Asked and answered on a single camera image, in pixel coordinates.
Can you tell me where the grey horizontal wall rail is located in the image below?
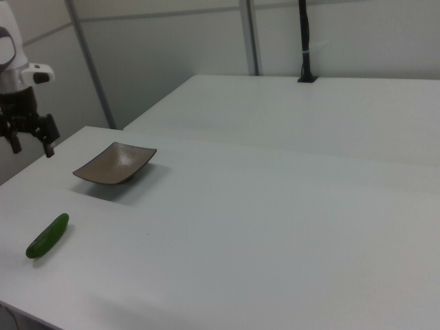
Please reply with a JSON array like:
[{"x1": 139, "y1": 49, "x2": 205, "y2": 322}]
[{"x1": 78, "y1": 5, "x2": 242, "y2": 23}]

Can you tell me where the upright grey metal frame post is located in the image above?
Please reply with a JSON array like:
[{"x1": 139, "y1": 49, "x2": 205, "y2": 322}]
[{"x1": 238, "y1": 0, "x2": 260, "y2": 77}]

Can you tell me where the thin reddish cable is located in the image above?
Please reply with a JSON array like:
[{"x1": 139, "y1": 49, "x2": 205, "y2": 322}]
[{"x1": 0, "y1": 303, "x2": 22, "y2": 330}]

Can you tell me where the green cucumber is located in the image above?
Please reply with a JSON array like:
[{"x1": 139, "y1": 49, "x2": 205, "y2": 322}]
[{"x1": 25, "y1": 212, "x2": 70, "y2": 260}]

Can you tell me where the black pole with base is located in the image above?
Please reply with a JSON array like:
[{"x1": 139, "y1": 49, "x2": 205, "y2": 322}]
[{"x1": 296, "y1": 0, "x2": 319, "y2": 84}]

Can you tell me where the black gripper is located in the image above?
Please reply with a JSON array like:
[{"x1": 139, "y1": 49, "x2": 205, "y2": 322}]
[{"x1": 0, "y1": 85, "x2": 61, "y2": 159}]

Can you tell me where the square brown ceramic plate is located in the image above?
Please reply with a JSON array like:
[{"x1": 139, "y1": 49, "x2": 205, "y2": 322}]
[{"x1": 71, "y1": 141, "x2": 157, "y2": 186}]

